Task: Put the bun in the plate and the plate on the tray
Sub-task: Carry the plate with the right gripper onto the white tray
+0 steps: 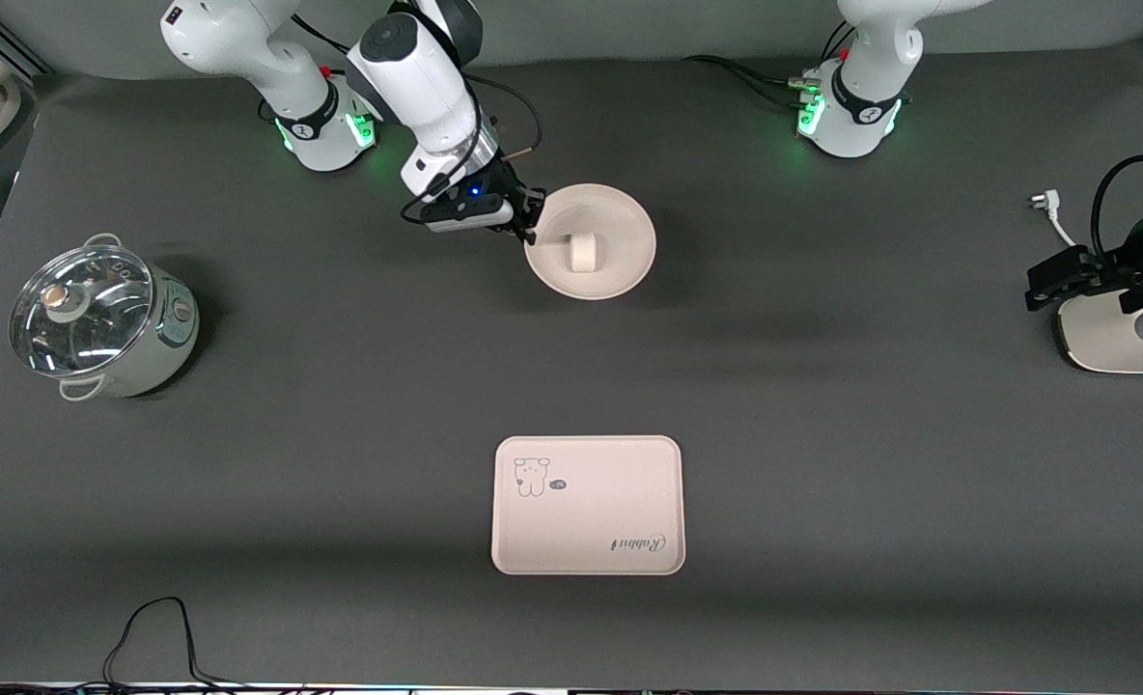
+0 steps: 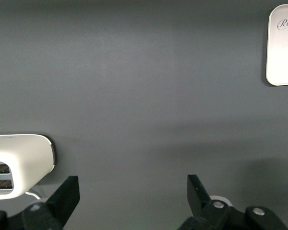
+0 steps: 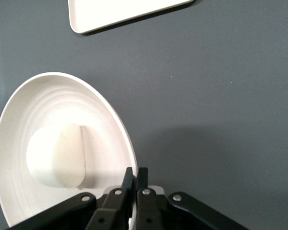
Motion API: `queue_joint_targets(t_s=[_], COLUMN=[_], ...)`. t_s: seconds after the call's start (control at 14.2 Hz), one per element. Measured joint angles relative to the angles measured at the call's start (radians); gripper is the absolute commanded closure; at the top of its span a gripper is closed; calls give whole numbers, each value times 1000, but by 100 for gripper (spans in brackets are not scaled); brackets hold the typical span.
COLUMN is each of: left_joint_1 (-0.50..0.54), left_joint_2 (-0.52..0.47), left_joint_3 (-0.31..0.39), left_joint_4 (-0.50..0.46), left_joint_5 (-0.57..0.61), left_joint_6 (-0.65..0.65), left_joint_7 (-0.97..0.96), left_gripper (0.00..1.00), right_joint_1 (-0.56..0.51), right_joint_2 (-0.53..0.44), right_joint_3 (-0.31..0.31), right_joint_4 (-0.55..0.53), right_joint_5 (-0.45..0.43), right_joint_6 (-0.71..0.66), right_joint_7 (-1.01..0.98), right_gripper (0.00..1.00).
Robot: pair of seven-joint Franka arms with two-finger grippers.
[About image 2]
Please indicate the white two-slot toaster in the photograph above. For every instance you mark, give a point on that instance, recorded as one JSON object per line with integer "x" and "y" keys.
{"x": 26, "y": 158}

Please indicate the cream rectangular rabbit tray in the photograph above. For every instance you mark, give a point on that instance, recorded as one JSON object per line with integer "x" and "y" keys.
{"x": 283, "y": 52}

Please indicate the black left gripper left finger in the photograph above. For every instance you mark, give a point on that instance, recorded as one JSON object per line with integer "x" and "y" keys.
{"x": 60, "y": 201}

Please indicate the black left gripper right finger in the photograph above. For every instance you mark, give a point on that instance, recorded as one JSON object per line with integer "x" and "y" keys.
{"x": 198, "y": 198}

